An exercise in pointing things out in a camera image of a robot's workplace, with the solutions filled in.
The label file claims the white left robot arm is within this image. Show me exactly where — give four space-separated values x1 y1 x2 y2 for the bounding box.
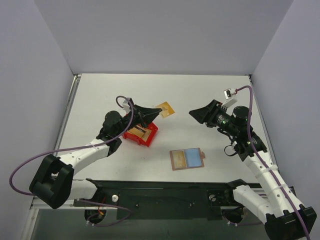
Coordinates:
29 105 162 209

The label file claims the red plastic bin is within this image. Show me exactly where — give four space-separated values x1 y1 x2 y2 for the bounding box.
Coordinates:
122 122 158 147

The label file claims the gold card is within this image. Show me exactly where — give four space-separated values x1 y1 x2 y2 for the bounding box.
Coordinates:
172 150 187 169
128 125 152 142

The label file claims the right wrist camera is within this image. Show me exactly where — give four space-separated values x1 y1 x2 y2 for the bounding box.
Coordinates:
222 88 237 109

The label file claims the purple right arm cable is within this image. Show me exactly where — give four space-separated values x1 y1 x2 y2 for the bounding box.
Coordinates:
223 85 311 240

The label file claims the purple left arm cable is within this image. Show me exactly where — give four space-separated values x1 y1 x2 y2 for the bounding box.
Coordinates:
9 96 135 227

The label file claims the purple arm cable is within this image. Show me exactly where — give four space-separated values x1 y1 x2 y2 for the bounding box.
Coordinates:
9 96 135 227
223 85 311 240

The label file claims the tan leather card holder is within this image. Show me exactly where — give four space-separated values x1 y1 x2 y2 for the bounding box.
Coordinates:
169 148 206 171

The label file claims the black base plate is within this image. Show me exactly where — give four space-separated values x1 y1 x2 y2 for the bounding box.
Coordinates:
74 180 244 221

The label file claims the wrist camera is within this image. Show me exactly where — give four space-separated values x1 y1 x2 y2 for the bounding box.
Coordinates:
122 97 133 114
222 88 237 109

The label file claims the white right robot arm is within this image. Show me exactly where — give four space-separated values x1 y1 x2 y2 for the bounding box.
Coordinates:
189 100 317 240

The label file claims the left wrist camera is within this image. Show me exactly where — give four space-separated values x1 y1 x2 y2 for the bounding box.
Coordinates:
122 97 133 114

